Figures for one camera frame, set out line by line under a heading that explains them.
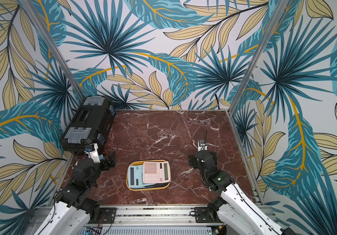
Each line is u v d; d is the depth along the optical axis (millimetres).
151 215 748
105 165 676
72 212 510
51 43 801
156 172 784
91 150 639
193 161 690
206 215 723
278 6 689
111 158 689
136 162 852
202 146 653
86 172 550
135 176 781
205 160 556
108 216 706
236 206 480
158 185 775
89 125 921
